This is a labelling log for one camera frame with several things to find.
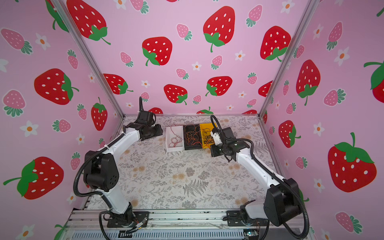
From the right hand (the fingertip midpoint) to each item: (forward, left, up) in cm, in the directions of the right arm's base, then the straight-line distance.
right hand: (211, 148), depth 84 cm
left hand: (+10, +33, 0) cm, 34 cm away
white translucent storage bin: (+18, +25, -9) cm, 32 cm away
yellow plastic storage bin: (+15, +3, -12) cm, 19 cm away
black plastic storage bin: (+9, +9, -11) cm, 17 cm away
